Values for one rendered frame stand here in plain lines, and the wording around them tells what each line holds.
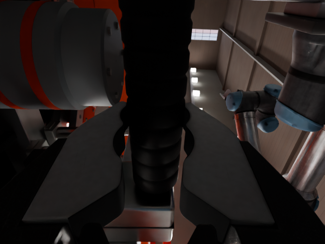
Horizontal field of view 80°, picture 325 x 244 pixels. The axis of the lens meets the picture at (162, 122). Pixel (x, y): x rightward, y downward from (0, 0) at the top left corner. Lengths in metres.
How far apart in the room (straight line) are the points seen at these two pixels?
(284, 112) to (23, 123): 0.55
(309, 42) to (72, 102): 0.45
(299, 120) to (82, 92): 0.48
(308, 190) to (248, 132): 0.26
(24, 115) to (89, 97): 0.14
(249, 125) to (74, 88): 0.66
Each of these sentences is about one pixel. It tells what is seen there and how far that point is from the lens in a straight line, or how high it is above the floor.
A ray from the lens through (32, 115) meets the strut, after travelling 0.39.
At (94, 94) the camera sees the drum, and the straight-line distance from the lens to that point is 0.26.
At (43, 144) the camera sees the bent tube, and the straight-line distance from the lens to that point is 0.38.
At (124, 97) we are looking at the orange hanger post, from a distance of 0.85.
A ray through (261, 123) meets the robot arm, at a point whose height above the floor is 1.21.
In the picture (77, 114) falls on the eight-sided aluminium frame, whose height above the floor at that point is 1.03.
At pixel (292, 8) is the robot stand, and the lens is 0.55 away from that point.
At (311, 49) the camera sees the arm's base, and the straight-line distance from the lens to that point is 0.52.
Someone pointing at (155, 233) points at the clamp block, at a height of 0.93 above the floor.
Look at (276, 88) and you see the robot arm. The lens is 0.88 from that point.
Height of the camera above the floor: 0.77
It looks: 33 degrees up
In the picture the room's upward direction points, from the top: 178 degrees counter-clockwise
